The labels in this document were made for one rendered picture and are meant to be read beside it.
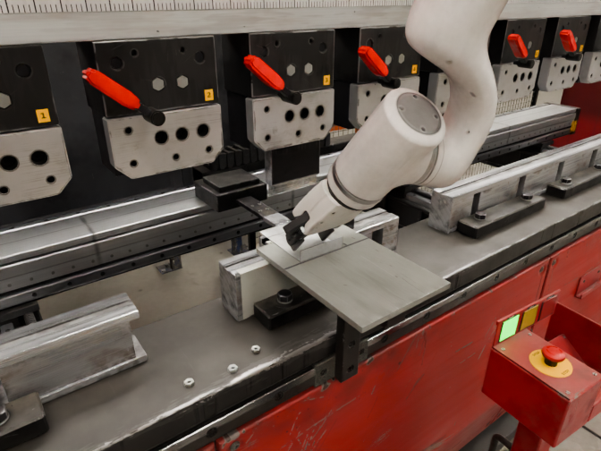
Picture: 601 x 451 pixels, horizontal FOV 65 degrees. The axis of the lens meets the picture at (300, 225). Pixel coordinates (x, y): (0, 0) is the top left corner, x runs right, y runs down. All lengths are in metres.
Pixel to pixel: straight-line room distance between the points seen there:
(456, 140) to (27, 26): 0.49
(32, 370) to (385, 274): 0.51
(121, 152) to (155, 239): 0.40
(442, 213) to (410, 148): 0.62
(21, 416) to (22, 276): 0.31
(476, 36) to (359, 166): 0.19
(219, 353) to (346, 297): 0.23
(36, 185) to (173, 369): 0.34
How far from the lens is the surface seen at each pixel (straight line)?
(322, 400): 0.90
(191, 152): 0.66
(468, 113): 0.61
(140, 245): 1.00
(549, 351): 0.99
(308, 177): 0.84
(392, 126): 0.54
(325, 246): 0.78
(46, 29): 0.60
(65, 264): 0.97
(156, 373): 0.77
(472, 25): 0.54
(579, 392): 0.97
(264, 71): 0.65
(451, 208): 1.14
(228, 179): 1.01
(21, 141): 0.60
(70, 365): 0.76
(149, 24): 0.62
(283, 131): 0.73
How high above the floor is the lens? 1.39
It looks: 26 degrees down
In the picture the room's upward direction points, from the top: straight up
